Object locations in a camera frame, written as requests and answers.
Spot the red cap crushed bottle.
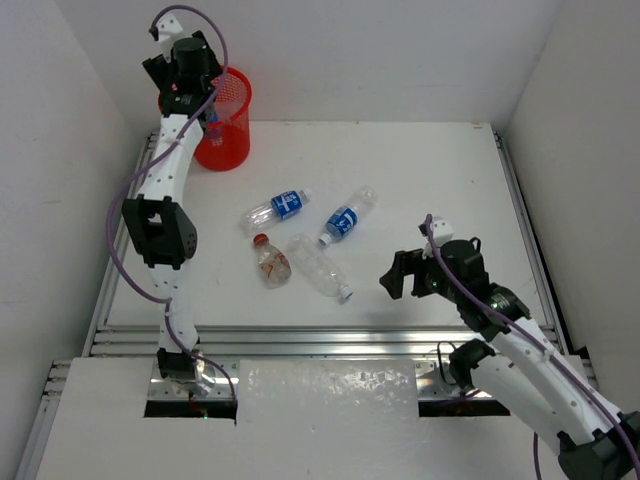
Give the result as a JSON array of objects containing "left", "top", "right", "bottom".
[{"left": 253, "top": 233, "right": 292, "bottom": 288}]

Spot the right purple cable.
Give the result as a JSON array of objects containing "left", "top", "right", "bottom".
[{"left": 423, "top": 214, "right": 640, "bottom": 480}]

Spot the left aluminium side rail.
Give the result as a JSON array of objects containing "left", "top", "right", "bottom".
[{"left": 82, "top": 129, "right": 160, "bottom": 356}]

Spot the purple cable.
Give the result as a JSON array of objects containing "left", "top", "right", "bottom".
[
  {"left": 106, "top": 4, "right": 239, "bottom": 406},
  {"left": 423, "top": 214, "right": 640, "bottom": 480}
]

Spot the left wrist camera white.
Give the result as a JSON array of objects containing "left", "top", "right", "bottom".
[{"left": 149, "top": 12, "right": 187, "bottom": 62}]

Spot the aluminium front rail frame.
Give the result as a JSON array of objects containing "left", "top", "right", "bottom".
[{"left": 43, "top": 326, "right": 480, "bottom": 401}]

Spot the blue label bottle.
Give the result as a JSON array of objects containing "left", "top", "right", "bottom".
[
  {"left": 239, "top": 188, "right": 313, "bottom": 235},
  {"left": 204, "top": 103, "right": 223, "bottom": 146},
  {"left": 318, "top": 186, "right": 378, "bottom": 247}
]

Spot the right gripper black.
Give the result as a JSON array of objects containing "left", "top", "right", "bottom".
[{"left": 379, "top": 247, "right": 462, "bottom": 303}]

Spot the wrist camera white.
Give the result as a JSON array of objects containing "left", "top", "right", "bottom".
[
  {"left": 149, "top": 12, "right": 187, "bottom": 62},
  {"left": 419, "top": 214, "right": 454, "bottom": 259}
]

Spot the clear bottle blue cap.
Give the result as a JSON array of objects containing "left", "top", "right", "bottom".
[{"left": 287, "top": 234, "right": 353, "bottom": 304}]

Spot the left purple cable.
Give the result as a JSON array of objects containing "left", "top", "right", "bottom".
[{"left": 106, "top": 4, "right": 239, "bottom": 406}]

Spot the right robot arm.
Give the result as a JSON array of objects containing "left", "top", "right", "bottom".
[{"left": 379, "top": 238, "right": 639, "bottom": 479}]

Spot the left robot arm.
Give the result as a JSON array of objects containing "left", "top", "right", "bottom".
[{"left": 121, "top": 31, "right": 222, "bottom": 383}]

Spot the aluminium side rail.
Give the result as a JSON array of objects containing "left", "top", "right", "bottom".
[
  {"left": 493, "top": 130, "right": 568, "bottom": 354},
  {"left": 82, "top": 129, "right": 160, "bottom": 356}
]

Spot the right aluminium side rail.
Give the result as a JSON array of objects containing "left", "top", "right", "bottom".
[{"left": 493, "top": 130, "right": 568, "bottom": 354}]

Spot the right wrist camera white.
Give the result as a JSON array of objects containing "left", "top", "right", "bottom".
[{"left": 419, "top": 214, "right": 454, "bottom": 259}]

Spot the red mesh waste bin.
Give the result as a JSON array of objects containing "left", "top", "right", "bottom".
[{"left": 158, "top": 67, "right": 252, "bottom": 172}]

